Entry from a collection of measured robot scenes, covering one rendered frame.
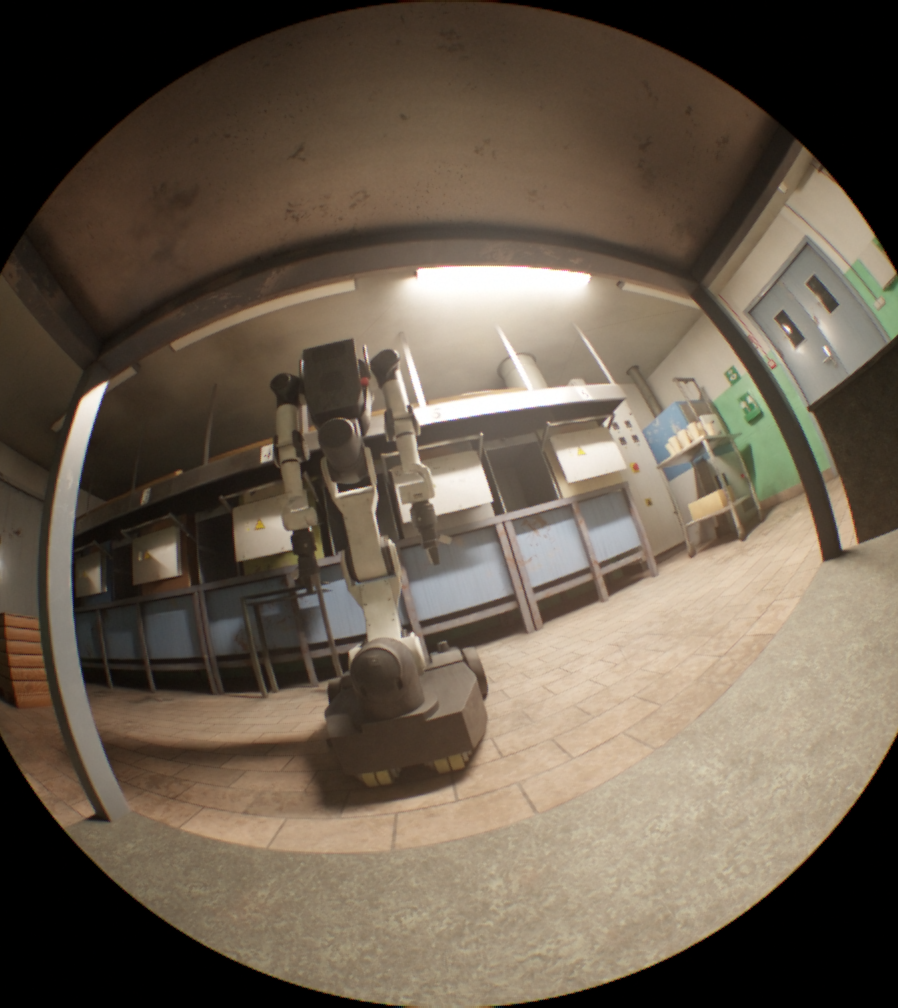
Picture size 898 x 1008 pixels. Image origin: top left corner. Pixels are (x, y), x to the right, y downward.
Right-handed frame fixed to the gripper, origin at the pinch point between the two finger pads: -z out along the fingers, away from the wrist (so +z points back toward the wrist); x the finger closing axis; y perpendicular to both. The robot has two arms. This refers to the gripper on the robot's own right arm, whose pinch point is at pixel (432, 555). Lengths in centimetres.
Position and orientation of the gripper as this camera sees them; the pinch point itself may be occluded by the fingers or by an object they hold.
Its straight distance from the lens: 109.4
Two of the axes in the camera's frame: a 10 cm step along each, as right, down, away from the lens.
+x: -1.6, 1.2, 9.8
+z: -2.4, -9.7, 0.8
